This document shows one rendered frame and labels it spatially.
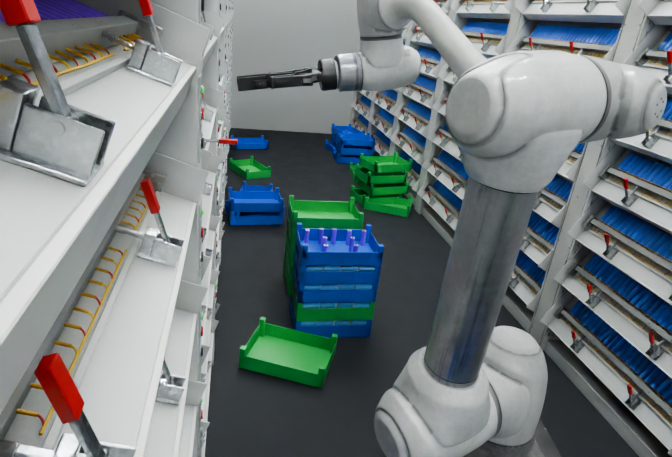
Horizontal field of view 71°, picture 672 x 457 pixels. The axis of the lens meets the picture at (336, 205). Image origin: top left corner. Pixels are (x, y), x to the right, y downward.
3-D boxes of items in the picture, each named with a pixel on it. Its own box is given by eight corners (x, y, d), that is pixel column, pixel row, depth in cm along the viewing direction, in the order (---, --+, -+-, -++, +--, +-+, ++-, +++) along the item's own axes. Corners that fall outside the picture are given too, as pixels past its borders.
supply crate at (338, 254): (368, 241, 194) (370, 223, 191) (381, 265, 175) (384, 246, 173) (295, 240, 188) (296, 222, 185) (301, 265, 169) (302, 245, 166)
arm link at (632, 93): (576, 51, 80) (522, 50, 73) (696, 58, 65) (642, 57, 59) (560, 128, 84) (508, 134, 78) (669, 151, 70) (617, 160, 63)
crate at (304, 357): (335, 351, 177) (338, 334, 174) (322, 389, 158) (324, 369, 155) (260, 333, 182) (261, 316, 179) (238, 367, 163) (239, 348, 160)
